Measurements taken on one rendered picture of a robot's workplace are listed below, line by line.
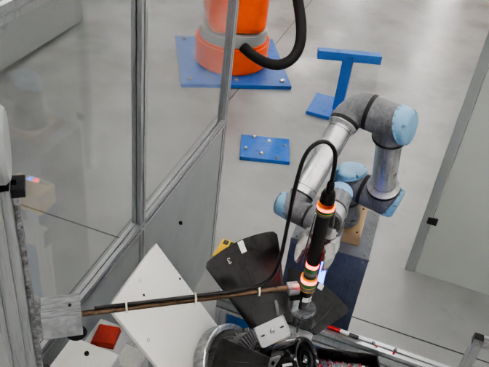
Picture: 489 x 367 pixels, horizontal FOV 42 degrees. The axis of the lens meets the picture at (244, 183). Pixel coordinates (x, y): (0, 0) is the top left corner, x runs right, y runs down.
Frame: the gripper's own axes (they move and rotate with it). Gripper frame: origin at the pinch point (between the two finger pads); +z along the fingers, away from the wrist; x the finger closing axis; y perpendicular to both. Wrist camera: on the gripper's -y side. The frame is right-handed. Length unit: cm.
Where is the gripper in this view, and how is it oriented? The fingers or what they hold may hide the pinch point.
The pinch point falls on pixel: (311, 260)
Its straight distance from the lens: 158.9
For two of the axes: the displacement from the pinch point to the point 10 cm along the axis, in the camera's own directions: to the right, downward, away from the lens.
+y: -1.0, 8.0, 5.9
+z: -3.4, 5.3, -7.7
